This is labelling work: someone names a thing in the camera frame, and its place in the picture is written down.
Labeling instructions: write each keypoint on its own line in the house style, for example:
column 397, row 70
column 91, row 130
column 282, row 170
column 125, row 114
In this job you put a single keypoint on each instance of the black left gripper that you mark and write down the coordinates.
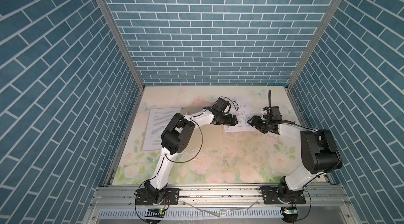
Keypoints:
column 228, row 122

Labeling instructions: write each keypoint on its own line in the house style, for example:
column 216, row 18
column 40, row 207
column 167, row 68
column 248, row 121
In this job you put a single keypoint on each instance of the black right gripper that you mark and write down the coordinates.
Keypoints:
column 255, row 121

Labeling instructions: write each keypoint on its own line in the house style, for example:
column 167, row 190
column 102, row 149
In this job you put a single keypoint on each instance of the white technical drawing sheet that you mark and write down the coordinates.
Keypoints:
column 241, row 108

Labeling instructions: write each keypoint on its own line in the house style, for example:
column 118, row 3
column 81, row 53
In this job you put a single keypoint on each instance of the white printed text sheet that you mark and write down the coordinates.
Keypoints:
column 157, row 122

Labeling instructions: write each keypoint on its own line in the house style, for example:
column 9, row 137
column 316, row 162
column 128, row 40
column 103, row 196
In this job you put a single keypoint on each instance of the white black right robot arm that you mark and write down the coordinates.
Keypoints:
column 319, row 154

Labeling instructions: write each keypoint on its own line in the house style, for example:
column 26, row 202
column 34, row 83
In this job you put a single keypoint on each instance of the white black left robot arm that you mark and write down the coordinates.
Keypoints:
column 175, row 138

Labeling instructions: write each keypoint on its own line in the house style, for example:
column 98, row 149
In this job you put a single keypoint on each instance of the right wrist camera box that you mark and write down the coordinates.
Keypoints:
column 272, row 113

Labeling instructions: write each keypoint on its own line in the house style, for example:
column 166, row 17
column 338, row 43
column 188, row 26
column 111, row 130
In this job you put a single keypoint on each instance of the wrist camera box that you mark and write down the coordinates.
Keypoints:
column 221, row 105
column 272, row 113

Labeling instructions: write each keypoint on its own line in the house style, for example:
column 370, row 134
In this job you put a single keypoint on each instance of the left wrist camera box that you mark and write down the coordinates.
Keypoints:
column 221, row 105

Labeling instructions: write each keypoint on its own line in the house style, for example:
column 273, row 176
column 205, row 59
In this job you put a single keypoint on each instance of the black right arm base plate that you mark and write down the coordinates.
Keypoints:
column 275, row 196

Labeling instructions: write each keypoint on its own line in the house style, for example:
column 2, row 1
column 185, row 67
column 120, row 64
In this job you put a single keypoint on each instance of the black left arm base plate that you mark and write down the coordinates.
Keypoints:
column 149, row 198

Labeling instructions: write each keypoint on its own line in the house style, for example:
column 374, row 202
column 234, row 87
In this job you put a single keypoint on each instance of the aluminium front rail frame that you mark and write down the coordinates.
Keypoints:
column 221, row 204

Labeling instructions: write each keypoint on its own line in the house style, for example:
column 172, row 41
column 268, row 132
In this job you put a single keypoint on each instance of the aluminium right corner post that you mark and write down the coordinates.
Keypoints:
column 326, row 19

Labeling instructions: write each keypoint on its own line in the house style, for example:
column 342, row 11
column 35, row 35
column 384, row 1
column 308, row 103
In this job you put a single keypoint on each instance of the aluminium corner post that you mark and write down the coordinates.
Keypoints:
column 103, row 6
column 326, row 19

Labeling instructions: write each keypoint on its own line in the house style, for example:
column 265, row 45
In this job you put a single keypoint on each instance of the aluminium left corner post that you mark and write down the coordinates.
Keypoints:
column 103, row 6

